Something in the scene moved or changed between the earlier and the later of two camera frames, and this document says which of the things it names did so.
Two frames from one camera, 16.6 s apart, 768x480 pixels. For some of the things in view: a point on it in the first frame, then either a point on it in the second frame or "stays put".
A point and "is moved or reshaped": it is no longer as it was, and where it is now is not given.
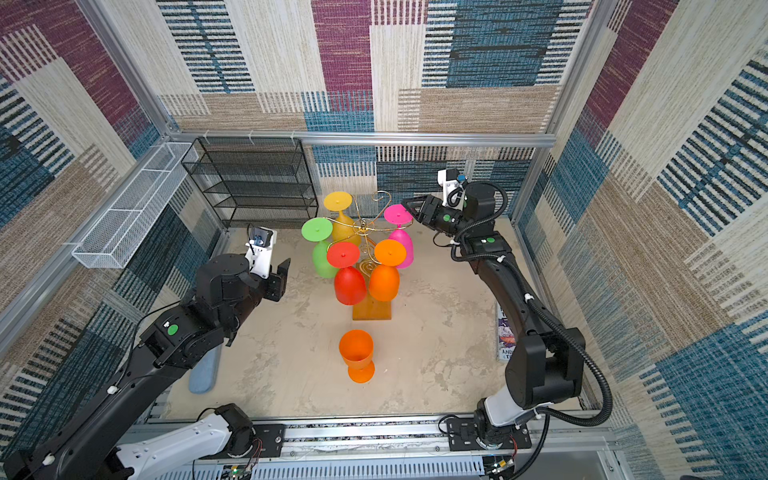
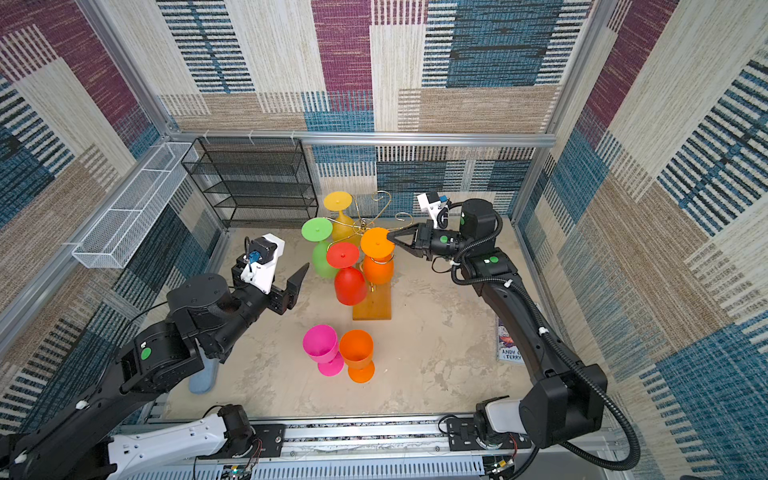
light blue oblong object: (203, 373) stays put
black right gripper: (428, 202) -> (422, 238)
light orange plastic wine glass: (384, 278) is moved or reshaped
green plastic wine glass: (318, 229) stays put
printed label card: (505, 335) stays put
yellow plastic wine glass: (344, 228) stays put
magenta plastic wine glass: (399, 215) -> (321, 343)
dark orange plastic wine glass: (356, 348) stays put
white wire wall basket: (111, 243) stays put
